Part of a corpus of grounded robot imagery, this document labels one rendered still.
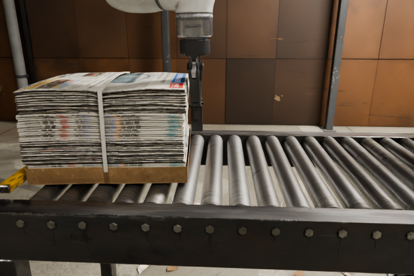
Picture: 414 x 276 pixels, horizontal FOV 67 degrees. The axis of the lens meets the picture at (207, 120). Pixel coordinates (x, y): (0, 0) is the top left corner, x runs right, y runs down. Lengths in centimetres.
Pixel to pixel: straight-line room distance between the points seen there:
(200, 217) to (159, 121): 23
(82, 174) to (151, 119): 21
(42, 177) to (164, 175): 28
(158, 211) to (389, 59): 375
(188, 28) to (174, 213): 41
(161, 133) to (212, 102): 310
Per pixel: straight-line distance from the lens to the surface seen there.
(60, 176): 81
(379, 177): 94
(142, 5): 82
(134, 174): 76
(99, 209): 71
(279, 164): 89
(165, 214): 66
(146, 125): 71
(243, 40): 370
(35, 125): 79
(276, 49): 375
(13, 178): 87
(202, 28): 75
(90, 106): 73
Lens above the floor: 116
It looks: 17 degrees down
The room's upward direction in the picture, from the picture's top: straight up
